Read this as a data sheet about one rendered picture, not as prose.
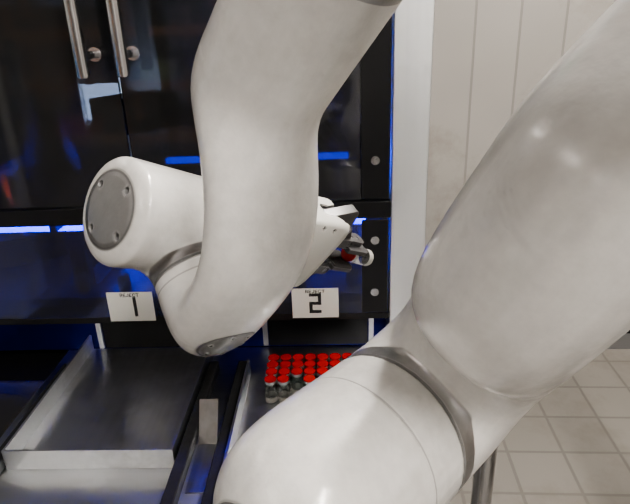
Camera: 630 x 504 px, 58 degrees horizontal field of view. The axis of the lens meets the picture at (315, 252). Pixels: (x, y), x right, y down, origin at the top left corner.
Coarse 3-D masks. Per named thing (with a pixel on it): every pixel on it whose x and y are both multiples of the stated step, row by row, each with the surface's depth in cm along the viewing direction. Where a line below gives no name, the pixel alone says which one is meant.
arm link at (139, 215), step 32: (128, 160) 42; (96, 192) 43; (128, 192) 41; (160, 192) 41; (192, 192) 44; (96, 224) 43; (128, 224) 41; (160, 224) 41; (192, 224) 43; (96, 256) 43; (128, 256) 41; (160, 256) 43
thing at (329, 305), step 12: (312, 288) 103; (324, 288) 103; (336, 288) 103; (300, 300) 104; (312, 300) 104; (324, 300) 104; (336, 300) 104; (300, 312) 105; (324, 312) 105; (336, 312) 105
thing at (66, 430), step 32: (96, 352) 117; (128, 352) 117; (160, 352) 116; (64, 384) 105; (96, 384) 107; (128, 384) 106; (160, 384) 106; (192, 384) 105; (32, 416) 94; (64, 416) 98; (96, 416) 98; (128, 416) 98; (160, 416) 97; (32, 448) 91; (64, 448) 91; (96, 448) 90; (128, 448) 85; (160, 448) 85
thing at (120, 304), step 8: (112, 296) 104; (120, 296) 104; (128, 296) 104; (136, 296) 104; (144, 296) 104; (112, 304) 105; (120, 304) 105; (128, 304) 105; (144, 304) 105; (152, 304) 105; (112, 312) 106; (120, 312) 106; (128, 312) 106; (144, 312) 106; (152, 312) 106; (112, 320) 106; (120, 320) 106; (128, 320) 106; (136, 320) 106; (144, 320) 106; (152, 320) 106
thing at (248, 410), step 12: (252, 384) 105; (264, 384) 105; (240, 396) 96; (252, 396) 101; (264, 396) 101; (240, 408) 96; (252, 408) 98; (264, 408) 98; (240, 420) 95; (252, 420) 95; (240, 432) 93; (228, 444) 85
